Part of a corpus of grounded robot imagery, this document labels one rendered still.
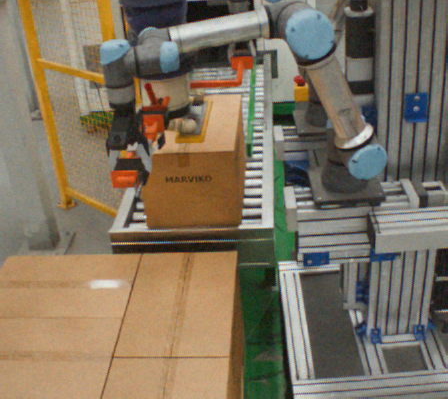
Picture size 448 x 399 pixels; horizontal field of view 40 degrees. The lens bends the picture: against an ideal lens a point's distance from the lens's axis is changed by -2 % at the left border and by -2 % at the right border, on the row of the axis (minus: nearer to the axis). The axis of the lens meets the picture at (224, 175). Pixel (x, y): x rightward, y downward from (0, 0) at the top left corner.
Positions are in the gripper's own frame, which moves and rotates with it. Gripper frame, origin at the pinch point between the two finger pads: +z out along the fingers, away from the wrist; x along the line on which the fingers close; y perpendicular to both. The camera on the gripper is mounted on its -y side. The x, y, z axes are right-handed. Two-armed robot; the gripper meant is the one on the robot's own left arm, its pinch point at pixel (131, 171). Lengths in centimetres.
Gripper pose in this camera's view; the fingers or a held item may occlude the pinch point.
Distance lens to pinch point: 169.3
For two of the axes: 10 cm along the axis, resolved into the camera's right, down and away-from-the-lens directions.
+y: 0.9, -4.9, 8.7
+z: 0.8, 8.7, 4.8
